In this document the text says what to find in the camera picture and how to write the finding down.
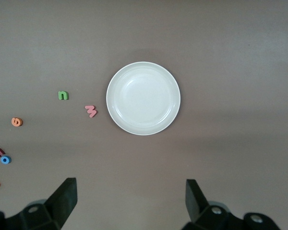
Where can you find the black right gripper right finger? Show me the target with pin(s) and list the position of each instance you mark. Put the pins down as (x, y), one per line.
(196, 206)

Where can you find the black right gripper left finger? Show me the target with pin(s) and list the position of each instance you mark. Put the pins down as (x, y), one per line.
(62, 206)

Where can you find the orange foam letter e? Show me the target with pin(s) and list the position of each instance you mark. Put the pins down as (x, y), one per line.
(13, 122)

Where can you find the pink foam letter w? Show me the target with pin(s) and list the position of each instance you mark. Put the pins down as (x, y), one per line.
(90, 111)

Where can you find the green foam letter n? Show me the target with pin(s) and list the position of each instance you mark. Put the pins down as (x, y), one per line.
(63, 92)

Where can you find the blue foam letter o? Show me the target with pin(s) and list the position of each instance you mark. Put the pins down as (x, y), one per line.
(2, 160)

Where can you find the beige round plate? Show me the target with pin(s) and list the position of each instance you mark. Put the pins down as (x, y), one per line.
(143, 98)

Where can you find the brown table cover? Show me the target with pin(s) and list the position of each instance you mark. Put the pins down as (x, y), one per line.
(206, 48)

